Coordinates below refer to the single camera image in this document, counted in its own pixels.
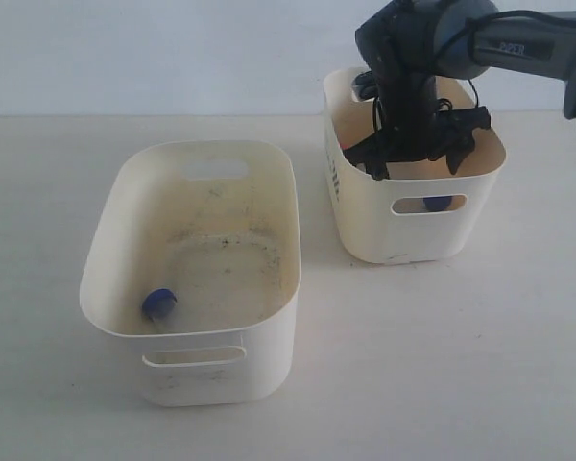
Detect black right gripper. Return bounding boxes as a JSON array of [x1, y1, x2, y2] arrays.
[[342, 76, 492, 181]]

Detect blue-capped clear tube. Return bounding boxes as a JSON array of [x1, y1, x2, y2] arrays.
[[422, 196, 453, 213], [141, 287, 178, 333]]

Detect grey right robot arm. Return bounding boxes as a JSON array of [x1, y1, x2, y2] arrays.
[[343, 1, 576, 181]]

